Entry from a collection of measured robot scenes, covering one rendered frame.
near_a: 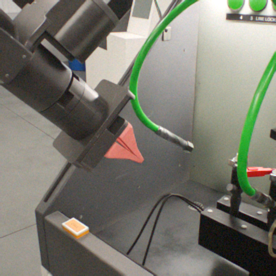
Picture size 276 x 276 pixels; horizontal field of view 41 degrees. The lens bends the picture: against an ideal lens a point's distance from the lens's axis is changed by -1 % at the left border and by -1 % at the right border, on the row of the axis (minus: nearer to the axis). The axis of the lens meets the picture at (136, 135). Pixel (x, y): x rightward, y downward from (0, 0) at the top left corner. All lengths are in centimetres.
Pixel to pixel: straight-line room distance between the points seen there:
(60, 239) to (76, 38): 53
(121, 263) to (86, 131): 35
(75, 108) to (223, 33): 70
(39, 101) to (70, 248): 46
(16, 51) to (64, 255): 56
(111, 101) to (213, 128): 71
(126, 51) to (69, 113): 306
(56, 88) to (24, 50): 6
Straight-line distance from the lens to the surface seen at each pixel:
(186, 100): 108
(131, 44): 344
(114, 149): 41
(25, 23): 37
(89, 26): 36
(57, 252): 84
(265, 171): 76
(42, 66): 36
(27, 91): 37
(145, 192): 105
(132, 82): 65
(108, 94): 42
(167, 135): 71
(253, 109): 53
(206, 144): 113
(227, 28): 102
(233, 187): 73
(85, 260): 76
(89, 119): 39
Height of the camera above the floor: 141
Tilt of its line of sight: 22 degrees down
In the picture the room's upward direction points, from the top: straight up
